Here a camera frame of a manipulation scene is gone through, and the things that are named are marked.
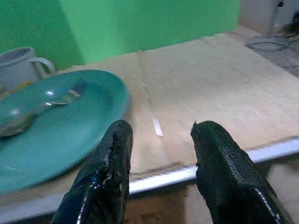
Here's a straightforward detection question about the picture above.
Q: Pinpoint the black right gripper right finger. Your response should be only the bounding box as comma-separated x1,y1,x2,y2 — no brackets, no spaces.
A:
190,120,295,224

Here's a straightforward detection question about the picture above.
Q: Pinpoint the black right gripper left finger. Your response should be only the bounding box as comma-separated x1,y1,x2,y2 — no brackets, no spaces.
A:
50,119,134,224

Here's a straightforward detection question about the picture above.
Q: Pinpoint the teal round plate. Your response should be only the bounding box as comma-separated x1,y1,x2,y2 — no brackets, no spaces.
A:
0,69,130,189

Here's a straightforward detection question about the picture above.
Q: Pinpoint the white paper scrap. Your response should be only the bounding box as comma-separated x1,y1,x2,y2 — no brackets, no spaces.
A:
152,118,164,137

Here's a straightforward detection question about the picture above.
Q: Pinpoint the beige tablecloth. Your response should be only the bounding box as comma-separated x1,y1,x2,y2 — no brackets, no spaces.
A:
0,24,299,203

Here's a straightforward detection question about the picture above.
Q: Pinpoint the silver metal fork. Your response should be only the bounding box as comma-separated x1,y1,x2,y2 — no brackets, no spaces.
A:
30,80,86,117

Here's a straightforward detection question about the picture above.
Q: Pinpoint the silver metal spoon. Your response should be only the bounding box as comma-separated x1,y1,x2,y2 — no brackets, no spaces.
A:
0,109,38,138

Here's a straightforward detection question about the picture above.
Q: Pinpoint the green backdrop screen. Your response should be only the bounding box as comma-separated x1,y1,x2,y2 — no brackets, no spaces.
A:
0,0,240,72

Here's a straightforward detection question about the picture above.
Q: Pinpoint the grey metal stand pole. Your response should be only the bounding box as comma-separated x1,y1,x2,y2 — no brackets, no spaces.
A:
267,0,286,35

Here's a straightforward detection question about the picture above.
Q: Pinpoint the black cable coil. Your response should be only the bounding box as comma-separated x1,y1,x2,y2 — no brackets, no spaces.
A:
246,35,299,53

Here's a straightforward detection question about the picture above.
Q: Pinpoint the grey mug with handle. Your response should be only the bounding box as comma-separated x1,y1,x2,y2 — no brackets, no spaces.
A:
0,46,56,92

